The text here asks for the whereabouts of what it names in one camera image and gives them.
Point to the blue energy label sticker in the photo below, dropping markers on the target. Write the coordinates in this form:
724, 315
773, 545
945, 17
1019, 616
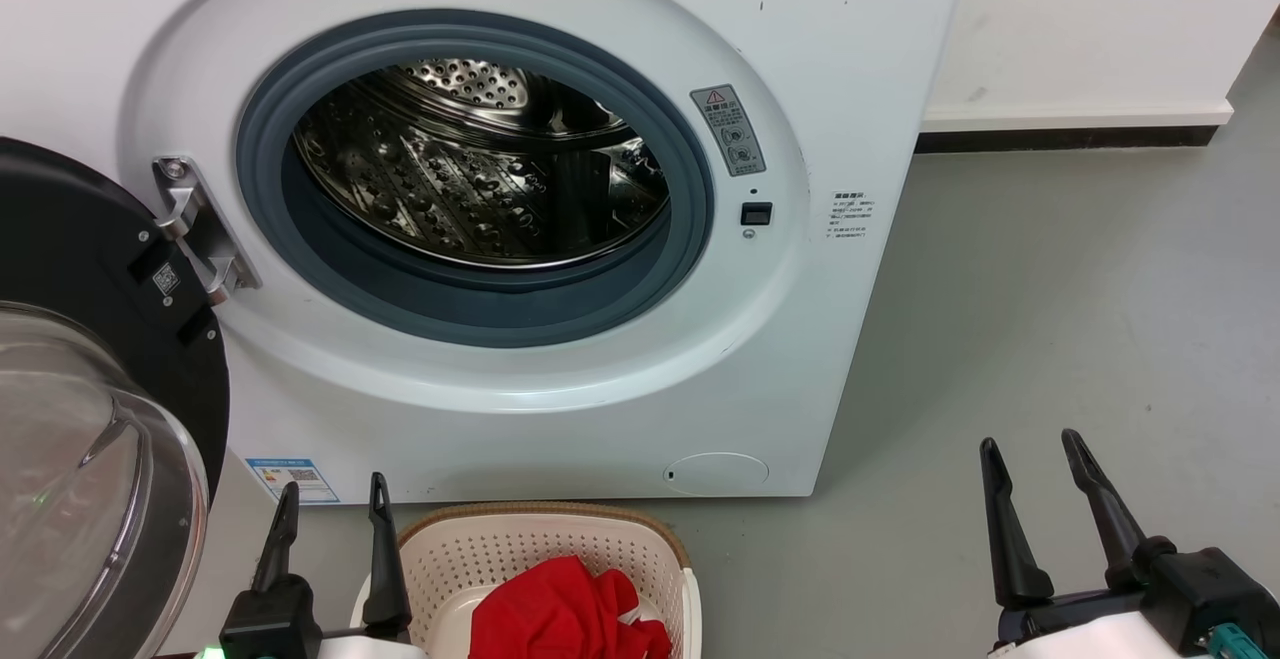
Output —
292, 480

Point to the silver metal door hinge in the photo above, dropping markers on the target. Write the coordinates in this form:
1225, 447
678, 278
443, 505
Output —
200, 229

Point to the white QR code sticker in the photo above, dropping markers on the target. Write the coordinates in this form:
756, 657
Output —
166, 279

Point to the black washer door with glass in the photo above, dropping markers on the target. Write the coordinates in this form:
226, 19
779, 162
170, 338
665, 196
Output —
80, 239

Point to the small white text sticker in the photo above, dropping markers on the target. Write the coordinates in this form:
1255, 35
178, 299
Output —
852, 216

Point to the grey rubber door gasket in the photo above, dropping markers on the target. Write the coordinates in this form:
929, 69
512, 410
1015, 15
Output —
450, 311

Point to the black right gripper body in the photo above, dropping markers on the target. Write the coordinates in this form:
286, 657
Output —
1200, 589

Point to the red garment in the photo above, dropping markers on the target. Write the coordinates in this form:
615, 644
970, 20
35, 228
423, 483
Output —
550, 609

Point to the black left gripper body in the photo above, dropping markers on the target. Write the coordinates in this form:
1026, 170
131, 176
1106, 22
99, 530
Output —
270, 624

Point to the grey warning triangle sticker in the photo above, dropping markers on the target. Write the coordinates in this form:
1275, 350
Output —
728, 131

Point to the stainless steel washing machine drum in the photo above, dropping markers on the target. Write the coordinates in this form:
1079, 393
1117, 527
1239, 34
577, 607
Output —
450, 189

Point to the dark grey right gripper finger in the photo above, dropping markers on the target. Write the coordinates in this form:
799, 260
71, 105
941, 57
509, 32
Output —
1012, 539
1100, 499

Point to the white front-load washing machine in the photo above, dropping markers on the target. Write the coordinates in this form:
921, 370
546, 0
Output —
850, 339

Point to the black door latch slot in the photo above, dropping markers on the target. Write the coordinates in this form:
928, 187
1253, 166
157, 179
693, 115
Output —
756, 213

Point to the round white filter cover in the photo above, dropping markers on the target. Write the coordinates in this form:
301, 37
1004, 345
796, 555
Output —
716, 474

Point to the cream perforated laundry basket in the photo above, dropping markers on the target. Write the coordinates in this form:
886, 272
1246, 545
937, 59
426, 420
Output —
450, 559

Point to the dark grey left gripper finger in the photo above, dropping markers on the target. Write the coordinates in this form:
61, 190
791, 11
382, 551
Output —
278, 539
385, 579

